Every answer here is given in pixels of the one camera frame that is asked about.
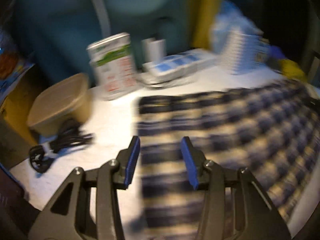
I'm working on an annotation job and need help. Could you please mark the white plastic basket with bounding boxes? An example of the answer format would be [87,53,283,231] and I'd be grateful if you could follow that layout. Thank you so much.
[220,29,272,75]

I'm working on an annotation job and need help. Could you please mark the snack bag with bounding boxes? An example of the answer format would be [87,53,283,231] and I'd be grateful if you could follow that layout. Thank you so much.
[0,27,34,103]

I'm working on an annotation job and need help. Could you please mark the tablet computer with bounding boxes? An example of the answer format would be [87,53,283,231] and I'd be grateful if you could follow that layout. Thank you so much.
[0,164,28,230]

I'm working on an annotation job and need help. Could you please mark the white plastic bag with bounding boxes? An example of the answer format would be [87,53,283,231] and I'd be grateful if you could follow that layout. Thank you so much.
[210,1,263,53]

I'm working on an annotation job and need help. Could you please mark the white blue flat box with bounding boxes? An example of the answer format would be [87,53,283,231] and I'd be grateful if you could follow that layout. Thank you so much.
[142,49,217,87]

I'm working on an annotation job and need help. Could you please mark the cardboard box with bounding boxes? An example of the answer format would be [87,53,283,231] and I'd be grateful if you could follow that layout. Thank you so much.
[0,65,40,170]

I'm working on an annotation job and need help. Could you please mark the green and white carton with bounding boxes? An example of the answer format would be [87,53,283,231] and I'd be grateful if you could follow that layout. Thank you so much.
[87,32,137,101]

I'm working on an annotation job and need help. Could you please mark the black cable bundle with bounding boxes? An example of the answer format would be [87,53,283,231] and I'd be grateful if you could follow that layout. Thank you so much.
[29,122,94,173]

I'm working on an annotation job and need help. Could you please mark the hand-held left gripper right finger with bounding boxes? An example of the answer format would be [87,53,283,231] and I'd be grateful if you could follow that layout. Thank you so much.
[180,136,292,240]

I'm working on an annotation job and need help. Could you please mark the grey curtain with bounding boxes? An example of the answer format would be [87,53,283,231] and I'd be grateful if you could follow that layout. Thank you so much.
[10,0,200,75]

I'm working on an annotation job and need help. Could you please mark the yellow bag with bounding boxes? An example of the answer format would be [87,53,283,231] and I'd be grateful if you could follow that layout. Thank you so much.
[281,59,308,82]

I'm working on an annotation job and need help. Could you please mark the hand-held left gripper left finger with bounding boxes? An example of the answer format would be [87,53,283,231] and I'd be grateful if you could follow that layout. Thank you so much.
[27,135,141,240]

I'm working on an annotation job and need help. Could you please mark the brown food container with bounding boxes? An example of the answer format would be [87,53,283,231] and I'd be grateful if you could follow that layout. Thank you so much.
[27,73,92,137]

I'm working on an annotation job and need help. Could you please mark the yellow curtain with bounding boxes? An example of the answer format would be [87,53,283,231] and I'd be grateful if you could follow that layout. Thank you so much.
[191,0,225,49]

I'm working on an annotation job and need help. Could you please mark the plaid pants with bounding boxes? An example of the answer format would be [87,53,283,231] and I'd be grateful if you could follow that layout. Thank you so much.
[136,80,320,233]

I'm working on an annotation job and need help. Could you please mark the white charger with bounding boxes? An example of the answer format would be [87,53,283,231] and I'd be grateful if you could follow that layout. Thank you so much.
[144,38,167,63]

